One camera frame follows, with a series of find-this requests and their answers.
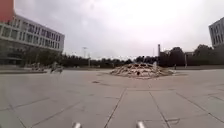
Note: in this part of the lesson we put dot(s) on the row of trees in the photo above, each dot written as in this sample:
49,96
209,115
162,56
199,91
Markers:
100,61

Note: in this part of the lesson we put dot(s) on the pole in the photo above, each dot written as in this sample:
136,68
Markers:
89,60
185,60

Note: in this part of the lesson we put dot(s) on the grey paved plaza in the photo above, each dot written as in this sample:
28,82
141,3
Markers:
113,100

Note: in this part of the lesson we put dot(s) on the distant tower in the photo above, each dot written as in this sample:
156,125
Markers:
159,49

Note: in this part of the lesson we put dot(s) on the person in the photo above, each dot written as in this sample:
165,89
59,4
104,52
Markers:
56,67

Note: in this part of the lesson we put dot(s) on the robot's own part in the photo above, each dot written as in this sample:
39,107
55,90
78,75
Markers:
77,125
140,125

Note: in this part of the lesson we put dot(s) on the long white grid-window building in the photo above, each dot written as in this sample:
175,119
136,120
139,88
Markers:
30,36

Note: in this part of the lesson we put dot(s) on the grey grid-window building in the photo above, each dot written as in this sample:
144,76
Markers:
217,32

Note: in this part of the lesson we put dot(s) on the red structure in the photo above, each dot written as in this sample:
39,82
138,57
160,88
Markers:
6,10

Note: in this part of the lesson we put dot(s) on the lamp post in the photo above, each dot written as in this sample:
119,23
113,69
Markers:
84,52

